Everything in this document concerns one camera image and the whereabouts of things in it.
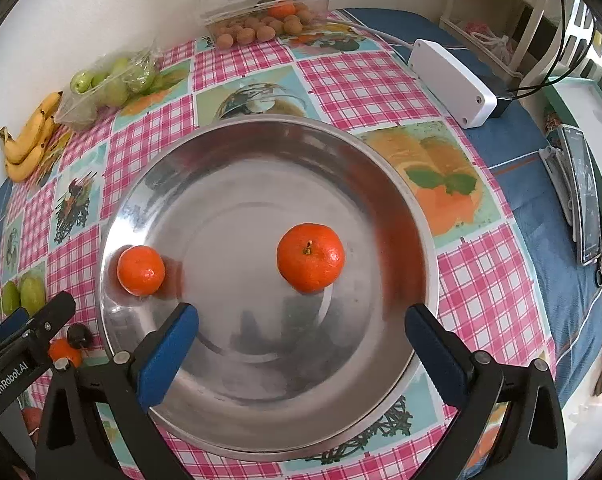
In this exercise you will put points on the dark purple plum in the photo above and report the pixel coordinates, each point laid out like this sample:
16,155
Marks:
78,335

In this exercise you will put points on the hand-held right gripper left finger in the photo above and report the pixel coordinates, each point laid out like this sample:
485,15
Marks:
168,355

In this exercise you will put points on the large orange mandarin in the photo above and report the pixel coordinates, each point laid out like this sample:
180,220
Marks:
311,260

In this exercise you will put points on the pile of green jujubes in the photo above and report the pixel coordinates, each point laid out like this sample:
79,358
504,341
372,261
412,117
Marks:
113,90

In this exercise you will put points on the black smartphone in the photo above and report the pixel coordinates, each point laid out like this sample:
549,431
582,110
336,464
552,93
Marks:
583,195

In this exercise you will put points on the white plastic power box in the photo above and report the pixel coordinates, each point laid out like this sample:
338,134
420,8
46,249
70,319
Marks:
451,82

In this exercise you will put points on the white wooden rack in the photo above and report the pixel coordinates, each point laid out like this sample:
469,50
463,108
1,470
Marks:
531,5

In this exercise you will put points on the white mesh bag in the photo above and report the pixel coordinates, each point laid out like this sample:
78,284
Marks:
491,42

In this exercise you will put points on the yellow banana bunch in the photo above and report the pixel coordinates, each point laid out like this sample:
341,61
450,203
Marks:
26,160

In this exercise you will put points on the round steel plate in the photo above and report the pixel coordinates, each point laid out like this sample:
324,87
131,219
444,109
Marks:
241,210

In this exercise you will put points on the large green guava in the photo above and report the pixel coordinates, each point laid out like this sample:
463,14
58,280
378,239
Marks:
33,294

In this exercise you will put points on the pile of brown longans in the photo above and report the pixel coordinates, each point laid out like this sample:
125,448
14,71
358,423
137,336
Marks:
246,35

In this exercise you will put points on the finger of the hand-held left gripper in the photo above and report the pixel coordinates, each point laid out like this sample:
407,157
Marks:
8,324
46,322

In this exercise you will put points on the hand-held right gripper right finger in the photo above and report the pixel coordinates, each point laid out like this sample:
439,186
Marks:
436,355

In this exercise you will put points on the small green guava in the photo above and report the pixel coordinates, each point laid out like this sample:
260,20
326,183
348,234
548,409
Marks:
9,299

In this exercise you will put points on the small orange mandarin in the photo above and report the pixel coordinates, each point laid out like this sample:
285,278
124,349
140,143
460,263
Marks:
141,270

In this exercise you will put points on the black power adapter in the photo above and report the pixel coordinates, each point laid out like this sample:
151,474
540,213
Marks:
503,105

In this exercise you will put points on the pink checked printed tablecloth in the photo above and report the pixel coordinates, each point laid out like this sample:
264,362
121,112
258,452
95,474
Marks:
331,85

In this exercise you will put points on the bag of green fruit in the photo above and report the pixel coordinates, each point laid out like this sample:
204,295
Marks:
76,115

